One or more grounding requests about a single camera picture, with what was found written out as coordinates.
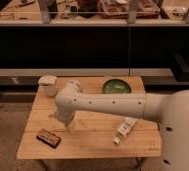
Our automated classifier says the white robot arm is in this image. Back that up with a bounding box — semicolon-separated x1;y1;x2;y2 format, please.
55;80;189;171

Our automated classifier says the dark rectangular box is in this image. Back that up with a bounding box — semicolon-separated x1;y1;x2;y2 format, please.
36;129;61;148

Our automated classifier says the white cup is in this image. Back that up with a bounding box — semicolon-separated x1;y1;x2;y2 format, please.
38;75;57;97

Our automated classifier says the white tube bottle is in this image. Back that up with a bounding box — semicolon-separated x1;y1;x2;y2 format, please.
113;117;137;145

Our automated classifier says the green bowl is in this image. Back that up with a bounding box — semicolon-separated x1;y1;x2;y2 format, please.
102;79;131;94

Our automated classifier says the long shelf bench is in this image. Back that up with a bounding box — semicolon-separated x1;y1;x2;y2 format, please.
0;68;173;77

